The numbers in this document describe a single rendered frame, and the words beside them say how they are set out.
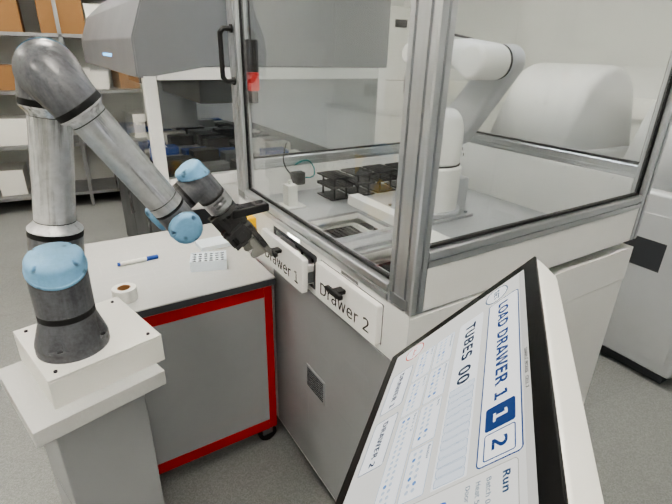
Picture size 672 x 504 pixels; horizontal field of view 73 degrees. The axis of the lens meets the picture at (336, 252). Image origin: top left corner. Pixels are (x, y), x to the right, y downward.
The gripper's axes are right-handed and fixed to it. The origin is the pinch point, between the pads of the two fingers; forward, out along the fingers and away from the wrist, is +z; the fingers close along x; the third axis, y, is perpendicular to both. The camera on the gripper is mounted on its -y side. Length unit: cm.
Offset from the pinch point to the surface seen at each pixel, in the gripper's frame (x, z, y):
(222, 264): -24.0, 7.0, 13.5
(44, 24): -387, -77, -14
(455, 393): 90, -25, 2
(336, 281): 28.1, 4.0, -5.5
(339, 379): 28.4, 31.9, 11.7
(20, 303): -191, 27, 121
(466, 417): 94, -28, 4
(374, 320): 45.2, 6.2, -4.0
